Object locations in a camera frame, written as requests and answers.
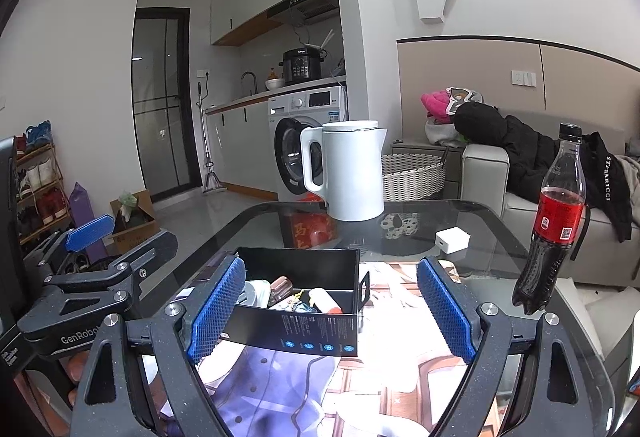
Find red gift box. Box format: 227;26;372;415
280;194;338;249

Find light grey sofa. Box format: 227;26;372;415
460;109;640;300

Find black cardboard box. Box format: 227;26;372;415
197;247;372;358

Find cola bottle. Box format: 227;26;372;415
511;123;587;316

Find printed desk mat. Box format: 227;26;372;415
160;259;566;437

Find range hood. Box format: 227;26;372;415
267;0;338;26

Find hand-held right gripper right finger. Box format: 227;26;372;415
416;256;608;437

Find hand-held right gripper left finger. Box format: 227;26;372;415
70;254;248;437

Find brown small bar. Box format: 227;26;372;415
270;276;293;308

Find black jacket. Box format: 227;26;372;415
452;102;633;243

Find white charger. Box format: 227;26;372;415
435;227;471;251

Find grey garment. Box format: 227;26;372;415
425;118;465;148

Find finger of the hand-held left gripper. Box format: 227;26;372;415
17;231;179;342
22;213;116;269

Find white lower kitchen cabinet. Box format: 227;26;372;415
205;99;281;198

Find white tube with red cap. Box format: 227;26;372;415
307;287;344;316

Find white electric kettle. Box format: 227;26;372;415
299;119;388;222

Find white washing machine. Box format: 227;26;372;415
267;86;348;205

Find clear round plastic container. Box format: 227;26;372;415
237;279;273;309

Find black pressure cooker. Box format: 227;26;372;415
278;48;323;86

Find white router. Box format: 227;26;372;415
307;29;336;58

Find mop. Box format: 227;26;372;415
196;82;226;196

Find pink hat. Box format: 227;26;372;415
420;89;453;121

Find person's left hand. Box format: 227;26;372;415
64;349;95;412

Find brown cardboard box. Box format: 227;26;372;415
110;189;161;256

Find black framed glass door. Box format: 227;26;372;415
131;8;193;202

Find wooden shoe rack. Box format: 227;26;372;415
12;119;68;245

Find white wicker basket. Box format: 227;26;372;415
381;153;447;202

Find purple yoga mat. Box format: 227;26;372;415
70;182;108;263

